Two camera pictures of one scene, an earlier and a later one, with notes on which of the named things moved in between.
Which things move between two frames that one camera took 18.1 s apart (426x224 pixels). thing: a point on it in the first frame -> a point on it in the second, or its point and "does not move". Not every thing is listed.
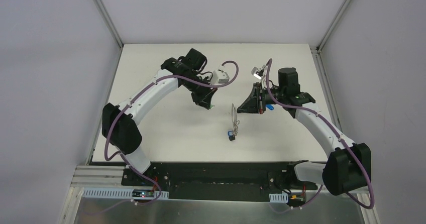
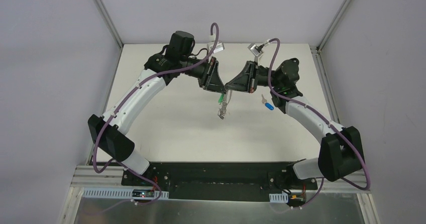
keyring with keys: x=232 y=134 -> x=223 y=100
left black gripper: x=201 y=91 -> x=209 y=73
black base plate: x=236 y=182 does not move
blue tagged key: x=270 y=107 does not move
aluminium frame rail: x=98 y=176 does not move
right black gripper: x=261 y=99 -> x=250 y=77
